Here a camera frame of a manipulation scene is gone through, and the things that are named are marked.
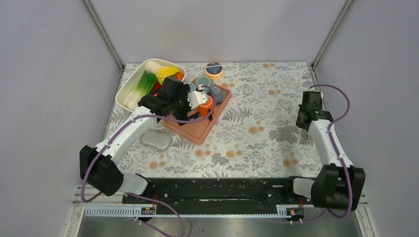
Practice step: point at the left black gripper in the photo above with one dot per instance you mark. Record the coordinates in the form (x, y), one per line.
(183, 115)

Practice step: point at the orange mug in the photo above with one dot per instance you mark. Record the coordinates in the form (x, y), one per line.
(205, 108)

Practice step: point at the small grey mug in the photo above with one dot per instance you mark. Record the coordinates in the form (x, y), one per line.
(218, 95)

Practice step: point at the light blue butterfly mug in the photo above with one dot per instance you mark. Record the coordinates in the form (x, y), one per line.
(192, 87)

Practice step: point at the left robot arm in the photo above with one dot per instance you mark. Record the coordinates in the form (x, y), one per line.
(99, 164)

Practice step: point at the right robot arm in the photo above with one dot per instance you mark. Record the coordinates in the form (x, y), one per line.
(339, 184)

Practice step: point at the teal green glazed mug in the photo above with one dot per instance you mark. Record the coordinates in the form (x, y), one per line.
(202, 82)

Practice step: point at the toy red chili pepper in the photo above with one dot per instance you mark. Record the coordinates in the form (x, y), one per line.
(155, 88)

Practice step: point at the toy bok choy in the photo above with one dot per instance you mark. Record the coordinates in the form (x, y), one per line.
(145, 85)

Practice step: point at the pink rectangular tray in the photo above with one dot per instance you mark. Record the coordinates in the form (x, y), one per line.
(198, 132)

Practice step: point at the clear plastic oval lid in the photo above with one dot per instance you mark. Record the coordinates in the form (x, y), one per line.
(156, 140)

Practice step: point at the toy napa cabbage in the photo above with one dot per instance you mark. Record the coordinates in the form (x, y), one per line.
(161, 72)

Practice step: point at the white oval vegetable basket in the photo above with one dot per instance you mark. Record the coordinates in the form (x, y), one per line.
(132, 76)

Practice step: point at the orange tape roll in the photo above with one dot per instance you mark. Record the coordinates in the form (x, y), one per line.
(214, 70)

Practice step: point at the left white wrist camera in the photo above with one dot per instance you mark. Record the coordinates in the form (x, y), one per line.
(196, 98)

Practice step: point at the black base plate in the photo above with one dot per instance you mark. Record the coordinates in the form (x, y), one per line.
(220, 192)

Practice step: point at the white slotted cable duct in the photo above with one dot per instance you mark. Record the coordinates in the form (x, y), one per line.
(274, 211)

